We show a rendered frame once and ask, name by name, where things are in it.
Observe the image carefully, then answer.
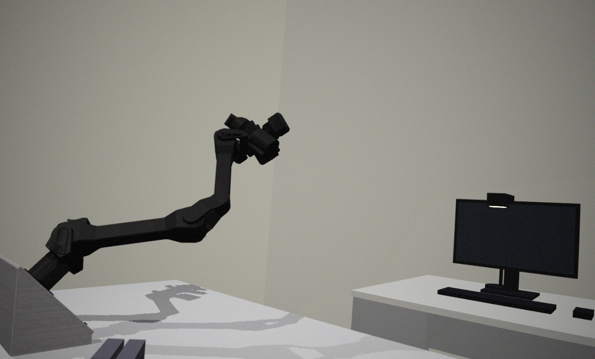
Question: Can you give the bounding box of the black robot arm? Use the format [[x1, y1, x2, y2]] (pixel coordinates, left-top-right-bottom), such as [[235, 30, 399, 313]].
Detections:
[[28, 113, 280, 295]]

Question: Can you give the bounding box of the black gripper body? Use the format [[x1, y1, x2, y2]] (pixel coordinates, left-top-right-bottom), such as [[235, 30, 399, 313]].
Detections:
[[234, 112, 290, 164]]

